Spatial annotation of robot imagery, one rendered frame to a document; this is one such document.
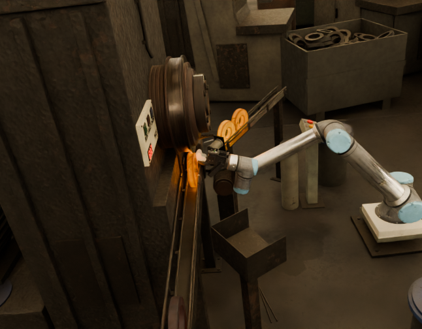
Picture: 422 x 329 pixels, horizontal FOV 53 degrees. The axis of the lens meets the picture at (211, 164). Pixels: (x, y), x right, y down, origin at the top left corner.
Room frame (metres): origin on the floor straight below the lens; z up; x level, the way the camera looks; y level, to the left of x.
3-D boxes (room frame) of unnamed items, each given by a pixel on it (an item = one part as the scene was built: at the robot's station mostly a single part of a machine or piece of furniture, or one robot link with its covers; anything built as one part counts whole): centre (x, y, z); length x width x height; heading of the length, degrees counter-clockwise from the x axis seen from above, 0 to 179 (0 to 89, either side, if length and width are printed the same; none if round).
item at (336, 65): (4.25, -1.42, 0.39); 1.03 x 0.83 x 0.77; 99
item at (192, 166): (1.93, 0.10, 0.75); 0.18 x 0.03 x 0.18; 173
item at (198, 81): (1.92, 0.00, 1.11); 0.28 x 0.06 x 0.28; 174
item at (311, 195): (2.54, -0.70, 0.31); 0.24 x 0.16 x 0.62; 174
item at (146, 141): (1.60, 0.24, 1.15); 0.26 x 0.02 x 0.18; 174
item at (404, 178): (2.07, -1.10, 0.35); 0.17 x 0.15 x 0.18; 172
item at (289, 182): (2.51, -0.54, 0.26); 0.12 x 0.12 x 0.52
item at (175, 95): (1.93, 0.10, 1.11); 0.47 x 0.06 x 0.47; 174
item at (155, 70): (1.94, 0.18, 1.12); 0.47 x 0.10 x 0.47; 174
